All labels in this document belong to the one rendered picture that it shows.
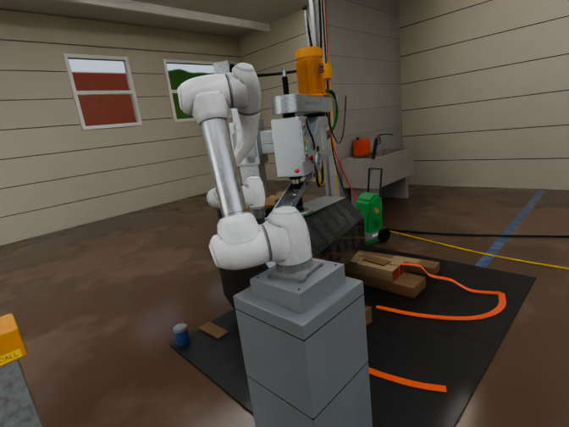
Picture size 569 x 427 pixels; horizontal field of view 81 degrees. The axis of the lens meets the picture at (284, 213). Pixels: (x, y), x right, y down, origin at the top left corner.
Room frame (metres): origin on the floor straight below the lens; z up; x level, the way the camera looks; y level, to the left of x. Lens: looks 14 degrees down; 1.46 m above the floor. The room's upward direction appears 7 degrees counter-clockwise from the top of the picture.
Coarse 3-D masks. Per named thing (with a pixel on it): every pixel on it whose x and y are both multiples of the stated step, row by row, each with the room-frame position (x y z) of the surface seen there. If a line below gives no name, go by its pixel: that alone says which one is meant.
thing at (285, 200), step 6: (306, 180) 2.56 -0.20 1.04; (288, 186) 2.52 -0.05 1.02; (306, 186) 2.54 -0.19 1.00; (288, 192) 2.49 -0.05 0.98; (300, 192) 2.41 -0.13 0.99; (282, 198) 2.37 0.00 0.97; (288, 198) 2.42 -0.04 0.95; (294, 198) 2.31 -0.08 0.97; (276, 204) 2.28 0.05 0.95; (282, 204) 2.35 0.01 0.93; (288, 204) 2.33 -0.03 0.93; (294, 204) 2.27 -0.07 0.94
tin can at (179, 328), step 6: (180, 324) 2.22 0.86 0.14; (186, 324) 2.22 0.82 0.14; (174, 330) 2.16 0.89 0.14; (180, 330) 2.15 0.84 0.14; (186, 330) 2.19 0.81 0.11; (174, 336) 2.18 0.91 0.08; (180, 336) 2.15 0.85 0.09; (186, 336) 2.18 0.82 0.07; (180, 342) 2.15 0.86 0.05; (186, 342) 2.17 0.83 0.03
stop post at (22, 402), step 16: (0, 320) 0.77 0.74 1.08; (0, 336) 0.70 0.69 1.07; (16, 336) 0.72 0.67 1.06; (0, 352) 0.70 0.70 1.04; (16, 352) 0.71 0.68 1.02; (0, 368) 0.70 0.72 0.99; (16, 368) 0.72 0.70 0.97; (0, 384) 0.70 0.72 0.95; (16, 384) 0.71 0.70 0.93; (0, 400) 0.69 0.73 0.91; (16, 400) 0.71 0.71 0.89; (32, 400) 0.73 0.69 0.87; (0, 416) 0.68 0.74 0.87; (16, 416) 0.70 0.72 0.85; (32, 416) 0.72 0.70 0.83
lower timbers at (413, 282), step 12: (360, 252) 3.29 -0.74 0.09; (372, 252) 3.26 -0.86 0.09; (420, 264) 2.84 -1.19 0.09; (432, 264) 2.81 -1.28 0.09; (348, 276) 2.86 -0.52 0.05; (360, 276) 2.77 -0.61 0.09; (408, 276) 2.61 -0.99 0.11; (420, 276) 2.59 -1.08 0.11; (384, 288) 2.59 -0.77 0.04; (396, 288) 2.51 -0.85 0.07; (408, 288) 2.44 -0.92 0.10; (420, 288) 2.49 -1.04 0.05
